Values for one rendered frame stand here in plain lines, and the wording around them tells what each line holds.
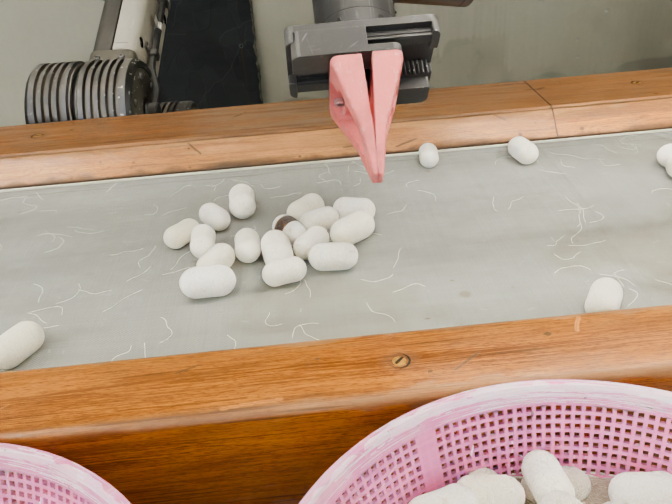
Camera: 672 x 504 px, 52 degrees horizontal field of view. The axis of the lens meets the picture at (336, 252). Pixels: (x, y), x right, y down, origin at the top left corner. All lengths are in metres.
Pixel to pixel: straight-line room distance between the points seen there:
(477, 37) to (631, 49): 0.64
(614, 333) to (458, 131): 0.34
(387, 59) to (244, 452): 0.25
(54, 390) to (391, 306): 0.20
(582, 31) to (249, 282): 2.49
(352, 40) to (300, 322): 0.18
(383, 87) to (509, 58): 2.34
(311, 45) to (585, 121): 0.34
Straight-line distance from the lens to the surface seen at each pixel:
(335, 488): 0.31
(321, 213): 0.52
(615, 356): 0.38
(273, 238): 0.49
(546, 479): 0.34
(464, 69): 2.73
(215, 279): 0.46
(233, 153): 0.66
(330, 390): 0.35
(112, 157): 0.69
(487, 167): 0.63
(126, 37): 0.92
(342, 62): 0.45
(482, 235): 0.52
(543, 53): 2.83
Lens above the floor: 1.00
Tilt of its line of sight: 31 degrees down
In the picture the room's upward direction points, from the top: 4 degrees counter-clockwise
